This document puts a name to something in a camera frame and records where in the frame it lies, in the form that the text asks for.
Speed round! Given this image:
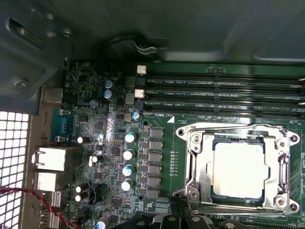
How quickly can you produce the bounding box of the black board power connector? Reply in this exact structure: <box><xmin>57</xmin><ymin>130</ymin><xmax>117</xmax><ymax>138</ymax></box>
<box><xmin>87</xmin><ymin>183</ymin><xmax>101</xmax><ymax>205</ymax></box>

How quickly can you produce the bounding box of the silver rear port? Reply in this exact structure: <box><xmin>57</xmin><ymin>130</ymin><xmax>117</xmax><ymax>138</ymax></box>
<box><xmin>41</xmin><ymin>87</ymin><xmax>64</xmax><ymax>104</ymax></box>

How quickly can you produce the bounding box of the silver CPU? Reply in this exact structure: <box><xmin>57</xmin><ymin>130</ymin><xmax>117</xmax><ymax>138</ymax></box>
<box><xmin>211</xmin><ymin>140</ymin><xmax>271</xmax><ymax>200</ymax></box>

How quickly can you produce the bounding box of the red black twisted wire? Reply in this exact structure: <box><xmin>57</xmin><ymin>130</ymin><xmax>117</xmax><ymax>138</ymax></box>
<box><xmin>0</xmin><ymin>187</ymin><xmax>79</xmax><ymax>229</ymax></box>

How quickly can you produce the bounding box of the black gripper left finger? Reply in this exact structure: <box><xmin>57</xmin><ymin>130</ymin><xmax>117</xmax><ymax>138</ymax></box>
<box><xmin>122</xmin><ymin>196</ymin><xmax>189</xmax><ymax>229</ymax></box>

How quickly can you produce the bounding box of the black internal power cable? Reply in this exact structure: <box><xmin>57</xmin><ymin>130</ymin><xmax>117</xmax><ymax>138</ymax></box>
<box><xmin>99</xmin><ymin>32</ymin><xmax>146</xmax><ymax>63</ymax></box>

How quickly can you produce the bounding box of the black RAM slot bank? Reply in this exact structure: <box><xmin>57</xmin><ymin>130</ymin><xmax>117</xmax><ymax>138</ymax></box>
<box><xmin>136</xmin><ymin>64</ymin><xmax>305</xmax><ymax>120</ymax></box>
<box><xmin>209</xmin><ymin>216</ymin><xmax>305</xmax><ymax>229</ymax></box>

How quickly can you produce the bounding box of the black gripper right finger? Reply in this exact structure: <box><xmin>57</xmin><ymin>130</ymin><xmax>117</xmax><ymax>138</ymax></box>
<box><xmin>181</xmin><ymin>196</ymin><xmax>254</xmax><ymax>229</ymax></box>

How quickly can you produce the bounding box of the silver ethernet port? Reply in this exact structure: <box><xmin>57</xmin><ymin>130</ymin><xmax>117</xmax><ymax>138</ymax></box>
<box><xmin>30</xmin><ymin>146</ymin><xmax>83</xmax><ymax>173</ymax></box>

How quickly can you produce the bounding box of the silver USB port stack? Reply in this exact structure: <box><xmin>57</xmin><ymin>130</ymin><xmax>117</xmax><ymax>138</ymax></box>
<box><xmin>32</xmin><ymin>171</ymin><xmax>63</xmax><ymax>229</ymax></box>

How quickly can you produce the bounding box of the green motherboard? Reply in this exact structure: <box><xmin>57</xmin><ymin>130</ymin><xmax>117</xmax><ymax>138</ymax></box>
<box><xmin>61</xmin><ymin>59</ymin><xmax>305</xmax><ymax>229</ymax></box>

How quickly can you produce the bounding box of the silver round capacitor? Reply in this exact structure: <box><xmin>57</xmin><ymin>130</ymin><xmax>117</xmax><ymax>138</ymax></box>
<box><xmin>124</xmin><ymin>132</ymin><xmax>137</xmax><ymax>144</ymax></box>
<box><xmin>122</xmin><ymin>164</ymin><xmax>134</xmax><ymax>177</ymax></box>
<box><xmin>121</xmin><ymin>178</ymin><xmax>134</xmax><ymax>192</ymax></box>
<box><xmin>122</xmin><ymin>149</ymin><xmax>136</xmax><ymax>161</ymax></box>

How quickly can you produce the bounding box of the CPU socket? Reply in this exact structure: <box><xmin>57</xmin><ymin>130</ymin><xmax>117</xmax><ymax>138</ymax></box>
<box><xmin>175</xmin><ymin>122</ymin><xmax>301</xmax><ymax>219</ymax></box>

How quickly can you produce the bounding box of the black PC case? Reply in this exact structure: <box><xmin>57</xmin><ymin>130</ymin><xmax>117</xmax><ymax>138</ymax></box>
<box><xmin>0</xmin><ymin>0</ymin><xmax>305</xmax><ymax>229</ymax></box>

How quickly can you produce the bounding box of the metal socket cover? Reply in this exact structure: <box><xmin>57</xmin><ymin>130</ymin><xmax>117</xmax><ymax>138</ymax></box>
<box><xmin>188</xmin><ymin>130</ymin><xmax>290</xmax><ymax>212</ymax></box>

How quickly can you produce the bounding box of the blue serial port connector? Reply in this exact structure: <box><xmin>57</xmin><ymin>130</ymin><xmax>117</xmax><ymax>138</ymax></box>
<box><xmin>50</xmin><ymin>107</ymin><xmax>75</xmax><ymax>144</ymax></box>

